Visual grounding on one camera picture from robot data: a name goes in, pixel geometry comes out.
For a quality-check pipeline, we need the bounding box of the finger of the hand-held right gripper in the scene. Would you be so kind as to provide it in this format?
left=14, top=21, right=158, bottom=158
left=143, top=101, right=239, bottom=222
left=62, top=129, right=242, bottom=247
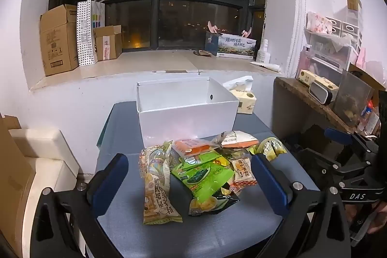
left=298, top=147, right=346, bottom=184
left=325, top=126, right=380, bottom=162

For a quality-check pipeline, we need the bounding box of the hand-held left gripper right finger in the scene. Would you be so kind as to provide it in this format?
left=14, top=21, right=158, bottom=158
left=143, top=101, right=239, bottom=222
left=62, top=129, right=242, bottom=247
left=251, top=153, right=352, bottom=258

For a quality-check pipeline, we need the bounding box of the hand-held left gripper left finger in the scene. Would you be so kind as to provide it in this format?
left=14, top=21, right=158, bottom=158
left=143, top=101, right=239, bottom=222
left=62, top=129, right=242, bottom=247
left=30, top=153, right=129, bottom=258

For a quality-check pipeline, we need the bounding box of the orange white cracker packet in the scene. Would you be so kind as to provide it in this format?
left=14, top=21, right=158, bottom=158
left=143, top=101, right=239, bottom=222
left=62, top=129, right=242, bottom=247
left=229, top=156, right=258, bottom=192

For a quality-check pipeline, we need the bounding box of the yellow green snack packet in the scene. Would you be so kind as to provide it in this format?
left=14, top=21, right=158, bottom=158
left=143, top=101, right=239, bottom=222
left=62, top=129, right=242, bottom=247
left=248, top=137, right=288, bottom=162

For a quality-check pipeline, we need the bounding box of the clear pastry packet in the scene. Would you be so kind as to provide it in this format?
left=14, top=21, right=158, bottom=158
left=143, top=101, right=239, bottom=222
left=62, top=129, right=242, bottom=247
left=139, top=147, right=173, bottom=186

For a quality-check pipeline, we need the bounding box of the beige green nut packet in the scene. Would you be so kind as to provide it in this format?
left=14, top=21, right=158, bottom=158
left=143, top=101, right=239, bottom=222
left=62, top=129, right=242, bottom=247
left=142, top=176, right=184, bottom=226

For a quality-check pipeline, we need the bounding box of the white orange snack packet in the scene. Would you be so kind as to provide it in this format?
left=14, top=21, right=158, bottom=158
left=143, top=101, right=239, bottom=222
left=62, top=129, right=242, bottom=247
left=211, top=130, right=260, bottom=148

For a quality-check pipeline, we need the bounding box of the black yellow chips packet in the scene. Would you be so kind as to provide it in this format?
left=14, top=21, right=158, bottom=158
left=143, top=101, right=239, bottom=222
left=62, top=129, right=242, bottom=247
left=188, top=191, right=241, bottom=217

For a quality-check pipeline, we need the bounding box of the large green seaweed packet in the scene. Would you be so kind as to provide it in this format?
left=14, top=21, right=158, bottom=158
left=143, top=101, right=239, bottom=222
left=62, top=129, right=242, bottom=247
left=170, top=162, right=236, bottom=200

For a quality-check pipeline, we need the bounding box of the white storage box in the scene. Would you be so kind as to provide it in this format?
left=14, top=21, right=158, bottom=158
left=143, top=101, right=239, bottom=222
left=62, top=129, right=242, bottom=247
left=136, top=76, right=240, bottom=147

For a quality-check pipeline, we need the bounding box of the person's right hand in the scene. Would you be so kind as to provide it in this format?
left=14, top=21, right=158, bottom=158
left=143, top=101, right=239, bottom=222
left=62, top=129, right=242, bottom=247
left=346, top=200, right=387, bottom=235

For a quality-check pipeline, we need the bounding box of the clear plastic container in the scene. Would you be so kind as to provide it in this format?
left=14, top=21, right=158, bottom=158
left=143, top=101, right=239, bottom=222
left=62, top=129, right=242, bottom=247
left=333, top=69, right=374, bottom=127

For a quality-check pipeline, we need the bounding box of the wooden shelf board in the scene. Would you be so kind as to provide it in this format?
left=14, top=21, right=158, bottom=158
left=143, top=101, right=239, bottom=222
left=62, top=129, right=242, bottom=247
left=275, top=77, right=361, bottom=134

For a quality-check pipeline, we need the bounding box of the white plastic drawer organizer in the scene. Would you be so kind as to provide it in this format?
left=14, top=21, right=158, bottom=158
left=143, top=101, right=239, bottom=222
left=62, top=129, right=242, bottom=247
left=302, top=8, right=364, bottom=78

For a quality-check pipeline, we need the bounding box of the beige tissue box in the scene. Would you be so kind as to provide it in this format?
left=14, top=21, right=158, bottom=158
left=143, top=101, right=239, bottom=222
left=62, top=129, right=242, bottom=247
left=222, top=76, right=258, bottom=115

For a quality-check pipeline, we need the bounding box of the white paper roll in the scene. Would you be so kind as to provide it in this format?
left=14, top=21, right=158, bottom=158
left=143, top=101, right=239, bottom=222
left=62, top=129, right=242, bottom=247
left=249, top=61, right=282, bottom=73

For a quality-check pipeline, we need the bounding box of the brown cardboard sheet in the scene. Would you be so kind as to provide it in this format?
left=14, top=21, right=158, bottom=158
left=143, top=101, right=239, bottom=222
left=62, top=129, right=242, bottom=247
left=0, top=114, right=37, bottom=253

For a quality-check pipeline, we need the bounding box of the white plastic bottle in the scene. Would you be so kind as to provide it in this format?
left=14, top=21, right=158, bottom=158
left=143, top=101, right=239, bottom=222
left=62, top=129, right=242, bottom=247
left=256, top=39, right=271, bottom=64

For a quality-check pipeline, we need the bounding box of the pink floral tissue pack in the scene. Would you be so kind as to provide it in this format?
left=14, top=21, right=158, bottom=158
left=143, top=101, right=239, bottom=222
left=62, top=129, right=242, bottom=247
left=306, top=12, right=333, bottom=34

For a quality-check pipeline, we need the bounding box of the long printed landscape box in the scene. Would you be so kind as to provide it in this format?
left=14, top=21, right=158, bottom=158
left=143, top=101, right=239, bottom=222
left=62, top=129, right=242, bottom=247
left=205, top=31, right=257, bottom=60

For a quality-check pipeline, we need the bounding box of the small cardboard box red label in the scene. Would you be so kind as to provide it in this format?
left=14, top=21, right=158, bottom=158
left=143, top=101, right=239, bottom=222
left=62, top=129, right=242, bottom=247
left=93, top=25, right=123, bottom=61

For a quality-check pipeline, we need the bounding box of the polka dot paper bag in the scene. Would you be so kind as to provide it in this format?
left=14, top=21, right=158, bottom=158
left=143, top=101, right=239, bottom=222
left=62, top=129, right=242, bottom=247
left=76, top=0, right=111, bottom=67

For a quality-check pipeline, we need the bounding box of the large cardboard box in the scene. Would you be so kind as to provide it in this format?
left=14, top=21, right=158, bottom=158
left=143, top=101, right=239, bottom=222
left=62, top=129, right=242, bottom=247
left=39, top=4, right=80, bottom=77

